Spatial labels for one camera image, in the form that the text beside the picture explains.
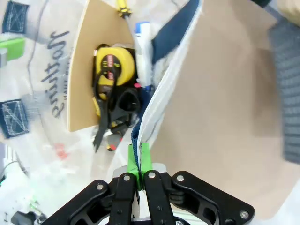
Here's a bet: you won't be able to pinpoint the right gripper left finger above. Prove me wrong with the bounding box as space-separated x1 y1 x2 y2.
42 142 141 225

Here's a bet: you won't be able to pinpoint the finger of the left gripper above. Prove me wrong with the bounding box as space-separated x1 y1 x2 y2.
0 38 26 68

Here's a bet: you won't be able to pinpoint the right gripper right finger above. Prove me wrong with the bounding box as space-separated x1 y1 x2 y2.
140 142 255 225

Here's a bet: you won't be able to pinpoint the clear shopping bag blue handles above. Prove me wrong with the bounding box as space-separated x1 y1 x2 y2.
0 0 204 225

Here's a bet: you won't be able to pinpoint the red black yellow tool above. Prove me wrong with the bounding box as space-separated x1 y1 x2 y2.
106 121 126 152

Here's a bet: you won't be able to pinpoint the small black box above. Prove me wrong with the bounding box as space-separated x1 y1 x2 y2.
11 210 46 225

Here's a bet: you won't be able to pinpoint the black scissors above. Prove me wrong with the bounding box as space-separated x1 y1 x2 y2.
91 67 142 153

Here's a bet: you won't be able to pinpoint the yellow tape measure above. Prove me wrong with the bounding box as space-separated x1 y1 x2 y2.
93 43 137 118

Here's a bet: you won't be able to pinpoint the yellow black screwdriver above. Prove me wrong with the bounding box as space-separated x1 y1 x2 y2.
114 0 135 21

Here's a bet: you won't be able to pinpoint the white bottle blue label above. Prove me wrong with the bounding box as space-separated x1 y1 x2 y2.
133 21 154 91

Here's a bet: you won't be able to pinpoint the grey ribbed mat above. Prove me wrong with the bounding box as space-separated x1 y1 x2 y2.
268 22 300 165

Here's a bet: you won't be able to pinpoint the beige object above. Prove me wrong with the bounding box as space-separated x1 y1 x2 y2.
277 0 300 27

